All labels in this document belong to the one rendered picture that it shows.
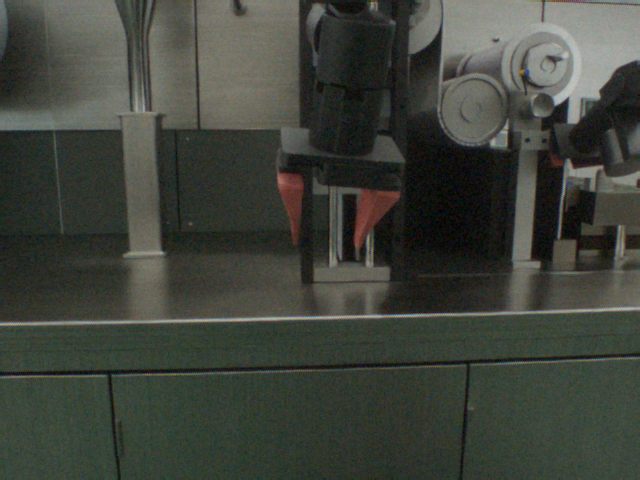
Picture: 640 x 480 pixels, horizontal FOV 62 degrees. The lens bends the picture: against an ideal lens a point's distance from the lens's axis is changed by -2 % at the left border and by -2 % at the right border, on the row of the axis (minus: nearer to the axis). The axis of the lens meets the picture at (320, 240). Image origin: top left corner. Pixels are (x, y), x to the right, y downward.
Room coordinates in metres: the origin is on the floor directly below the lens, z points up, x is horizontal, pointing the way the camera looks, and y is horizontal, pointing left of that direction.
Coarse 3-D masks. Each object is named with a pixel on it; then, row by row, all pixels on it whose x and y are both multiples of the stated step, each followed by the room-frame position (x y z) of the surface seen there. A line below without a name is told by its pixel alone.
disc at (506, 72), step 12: (540, 24) 0.99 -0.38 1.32; (552, 24) 0.99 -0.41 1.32; (516, 36) 0.98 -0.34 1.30; (564, 36) 0.99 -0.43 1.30; (576, 48) 0.99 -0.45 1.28; (504, 60) 0.98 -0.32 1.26; (576, 60) 0.99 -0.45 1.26; (504, 72) 0.98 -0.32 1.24; (576, 72) 0.99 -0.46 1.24; (504, 84) 0.98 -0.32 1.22; (564, 96) 0.99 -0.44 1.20
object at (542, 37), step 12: (528, 36) 0.98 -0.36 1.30; (540, 36) 0.98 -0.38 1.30; (552, 36) 0.98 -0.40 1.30; (516, 48) 0.98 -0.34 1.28; (528, 48) 0.98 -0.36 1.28; (564, 48) 0.98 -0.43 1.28; (516, 60) 0.98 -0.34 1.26; (516, 72) 0.98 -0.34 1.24; (516, 84) 0.98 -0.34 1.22; (528, 84) 0.98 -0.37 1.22; (564, 84) 0.98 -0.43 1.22; (552, 96) 0.98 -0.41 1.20
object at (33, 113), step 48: (0, 0) 1.04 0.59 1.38; (0, 48) 1.02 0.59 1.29; (0, 96) 1.01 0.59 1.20; (48, 96) 1.23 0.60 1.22; (0, 144) 0.99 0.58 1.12; (48, 144) 1.21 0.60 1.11; (0, 192) 0.98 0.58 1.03; (48, 192) 1.19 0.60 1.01; (0, 240) 0.96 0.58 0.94; (48, 240) 1.16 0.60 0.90
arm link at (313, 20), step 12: (312, 0) 0.42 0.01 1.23; (324, 0) 0.42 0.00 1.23; (336, 0) 0.42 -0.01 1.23; (348, 0) 0.42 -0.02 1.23; (360, 0) 0.42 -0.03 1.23; (372, 0) 0.42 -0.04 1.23; (384, 0) 0.42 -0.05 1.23; (396, 0) 0.42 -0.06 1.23; (408, 0) 0.43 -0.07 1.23; (312, 12) 0.52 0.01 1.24; (312, 24) 0.50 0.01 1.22; (312, 36) 0.49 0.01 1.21
